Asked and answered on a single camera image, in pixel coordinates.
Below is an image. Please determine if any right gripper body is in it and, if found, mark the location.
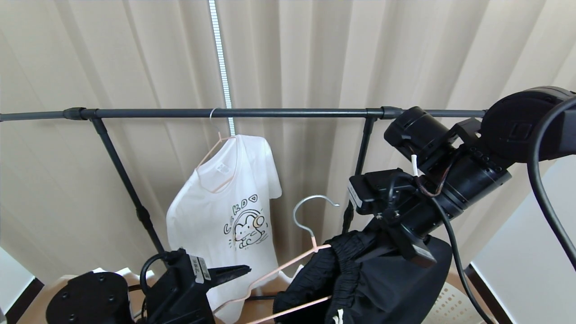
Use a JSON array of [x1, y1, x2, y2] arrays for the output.
[[382, 148, 512, 269]]

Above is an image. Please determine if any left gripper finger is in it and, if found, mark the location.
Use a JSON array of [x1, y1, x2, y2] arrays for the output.
[[207, 265, 252, 288]]

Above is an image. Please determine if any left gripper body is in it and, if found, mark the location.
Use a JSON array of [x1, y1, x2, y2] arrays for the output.
[[151, 281, 216, 324]]

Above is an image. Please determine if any white printed t-shirt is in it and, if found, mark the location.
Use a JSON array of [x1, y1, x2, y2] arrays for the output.
[[166, 134, 293, 324]]

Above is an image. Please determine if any pink clothes hanger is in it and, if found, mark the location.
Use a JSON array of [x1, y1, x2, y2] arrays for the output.
[[196, 108, 238, 194], [211, 195, 341, 324]]

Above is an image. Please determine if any black garment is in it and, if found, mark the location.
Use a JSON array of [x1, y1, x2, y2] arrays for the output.
[[273, 229, 453, 324]]

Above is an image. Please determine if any white laundry basket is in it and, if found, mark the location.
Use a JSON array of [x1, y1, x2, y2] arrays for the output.
[[423, 281, 489, 324]]

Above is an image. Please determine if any black clothes rack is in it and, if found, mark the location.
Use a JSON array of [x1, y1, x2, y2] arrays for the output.
[[0, 107, 487, 301]]

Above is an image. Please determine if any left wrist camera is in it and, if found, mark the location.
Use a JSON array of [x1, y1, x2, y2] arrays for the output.
[[139, 249, 212, 315]]

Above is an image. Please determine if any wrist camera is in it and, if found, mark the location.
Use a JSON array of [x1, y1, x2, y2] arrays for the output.
[[347, 170, 419, 216], [139, 249, 212, 315]]

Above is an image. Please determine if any black cable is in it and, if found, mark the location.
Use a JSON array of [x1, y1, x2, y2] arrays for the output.
[[430, 97, 576, 324]]

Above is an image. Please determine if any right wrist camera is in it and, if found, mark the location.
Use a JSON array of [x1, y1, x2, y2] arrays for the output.
[[347, 170, 419, 216]]

